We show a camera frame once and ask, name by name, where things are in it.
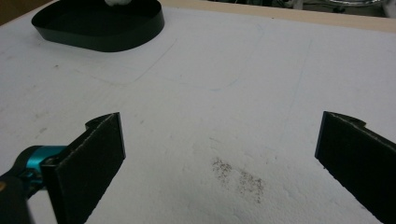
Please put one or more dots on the dark green plush toy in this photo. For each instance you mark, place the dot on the dark green plush toy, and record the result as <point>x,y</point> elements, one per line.
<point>118,2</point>

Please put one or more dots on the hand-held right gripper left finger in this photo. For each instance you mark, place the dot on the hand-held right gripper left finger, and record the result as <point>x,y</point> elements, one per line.
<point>87,165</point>

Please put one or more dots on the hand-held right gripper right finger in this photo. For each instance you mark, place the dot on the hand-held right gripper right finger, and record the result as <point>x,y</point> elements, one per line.
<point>361,155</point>

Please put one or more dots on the black oval metal tray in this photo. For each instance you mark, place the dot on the black oval metal tray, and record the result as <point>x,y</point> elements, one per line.
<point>124,39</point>

